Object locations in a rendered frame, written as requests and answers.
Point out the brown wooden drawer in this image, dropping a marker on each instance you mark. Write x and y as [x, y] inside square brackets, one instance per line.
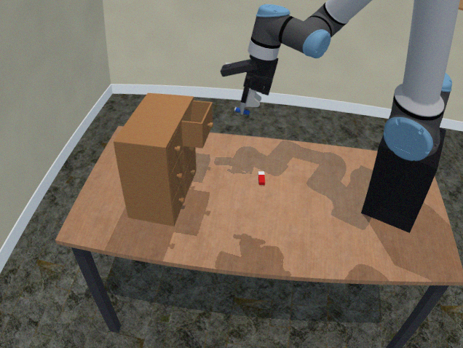
[187, 152]
[176, 175]
[174, 148]
[194, 133]
[178, 200]
[190, 171]

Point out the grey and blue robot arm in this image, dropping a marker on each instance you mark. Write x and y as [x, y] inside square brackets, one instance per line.
[412, 128]

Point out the blue aa battery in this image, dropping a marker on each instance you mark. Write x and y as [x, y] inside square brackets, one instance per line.
[245, 111]

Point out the brown wooden chest of drawers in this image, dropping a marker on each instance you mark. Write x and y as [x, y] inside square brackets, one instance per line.
[141, 155]

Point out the red and white eraser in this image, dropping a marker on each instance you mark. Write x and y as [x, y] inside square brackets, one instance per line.
[261, 178]

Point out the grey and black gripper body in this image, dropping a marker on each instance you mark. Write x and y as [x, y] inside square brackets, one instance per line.
[262, 76]

